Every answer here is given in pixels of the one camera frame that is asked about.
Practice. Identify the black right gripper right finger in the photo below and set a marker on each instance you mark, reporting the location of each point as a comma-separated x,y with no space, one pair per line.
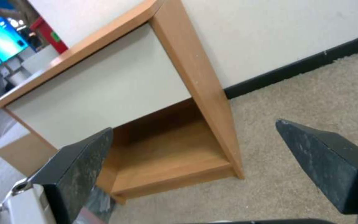
322,163

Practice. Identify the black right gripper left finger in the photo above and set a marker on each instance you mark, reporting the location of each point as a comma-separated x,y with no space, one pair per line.
73,168

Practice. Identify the brown flat cardboard sheet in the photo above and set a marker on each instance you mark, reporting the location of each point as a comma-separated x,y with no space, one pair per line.
20,154

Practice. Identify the white plastic panel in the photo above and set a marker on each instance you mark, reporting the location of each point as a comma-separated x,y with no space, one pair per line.
26,210

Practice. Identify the wooden bedside cabinet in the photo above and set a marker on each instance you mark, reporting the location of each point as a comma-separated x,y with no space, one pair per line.
154,98

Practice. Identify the red pillar with green sign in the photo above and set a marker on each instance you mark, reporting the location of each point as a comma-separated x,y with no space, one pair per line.
53,35

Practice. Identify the blue lit display screen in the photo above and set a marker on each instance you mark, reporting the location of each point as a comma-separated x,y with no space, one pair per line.
2,39

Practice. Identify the black wall baseboard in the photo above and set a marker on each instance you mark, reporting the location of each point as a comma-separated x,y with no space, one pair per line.
294,67

